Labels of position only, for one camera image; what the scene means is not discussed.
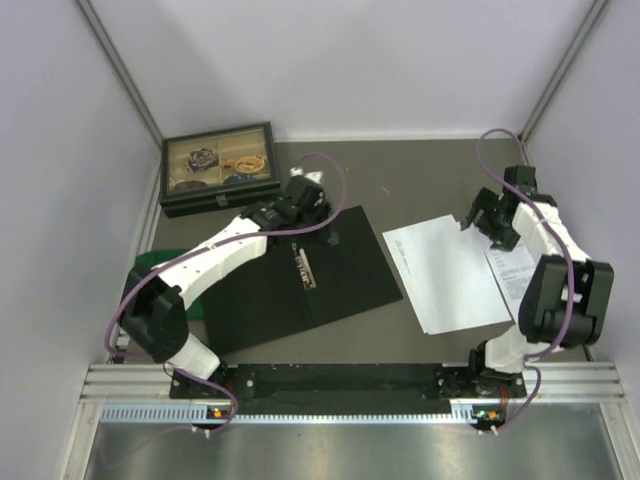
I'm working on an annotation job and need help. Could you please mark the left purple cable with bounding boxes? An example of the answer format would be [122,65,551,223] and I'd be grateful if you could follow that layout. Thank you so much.
[103,152,349,436]

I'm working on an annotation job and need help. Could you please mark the white folder black inside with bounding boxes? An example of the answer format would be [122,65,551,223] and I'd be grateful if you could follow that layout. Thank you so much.
[198,206,403,356]

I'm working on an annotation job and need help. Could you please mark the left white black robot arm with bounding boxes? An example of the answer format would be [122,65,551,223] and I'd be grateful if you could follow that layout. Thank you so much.
[115,171,331,397]

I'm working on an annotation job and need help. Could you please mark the green folded t-shirt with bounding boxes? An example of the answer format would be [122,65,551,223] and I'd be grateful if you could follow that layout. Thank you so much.
[134,249,204,321]

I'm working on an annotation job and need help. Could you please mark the dark green glass-lid box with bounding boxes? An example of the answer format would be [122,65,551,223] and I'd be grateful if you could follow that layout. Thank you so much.
[159,122,281,218]

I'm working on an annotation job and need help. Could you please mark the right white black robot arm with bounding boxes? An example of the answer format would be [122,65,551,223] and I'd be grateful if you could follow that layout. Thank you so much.
[461,165,614,396]

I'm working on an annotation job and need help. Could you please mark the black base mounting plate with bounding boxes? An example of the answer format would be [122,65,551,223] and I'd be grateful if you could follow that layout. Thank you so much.
[169,363,530,407]

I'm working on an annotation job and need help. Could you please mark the grey slotted cable duct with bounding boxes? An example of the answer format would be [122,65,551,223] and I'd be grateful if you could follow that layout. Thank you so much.
[100,404,498,425]

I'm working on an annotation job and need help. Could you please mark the aluminium rail frame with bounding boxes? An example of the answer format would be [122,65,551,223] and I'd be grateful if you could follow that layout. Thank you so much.
[80,362,626,403]

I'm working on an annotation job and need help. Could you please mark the metal folder clip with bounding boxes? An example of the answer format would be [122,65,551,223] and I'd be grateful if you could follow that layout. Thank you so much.
[291,243,316,291]

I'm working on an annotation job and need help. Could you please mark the printed white paper sheets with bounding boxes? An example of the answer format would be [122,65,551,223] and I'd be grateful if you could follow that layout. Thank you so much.
[484,241,535,321]

